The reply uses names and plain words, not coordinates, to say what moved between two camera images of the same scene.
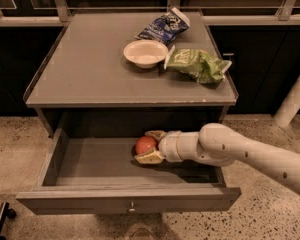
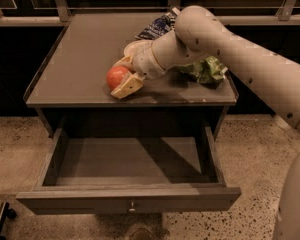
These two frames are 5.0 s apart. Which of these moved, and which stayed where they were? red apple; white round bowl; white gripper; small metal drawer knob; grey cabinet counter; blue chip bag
Moved: red apple; white gripper
Stayed: small metal drawer knob; grey cabinet counter; blue chip bag; white round bowl
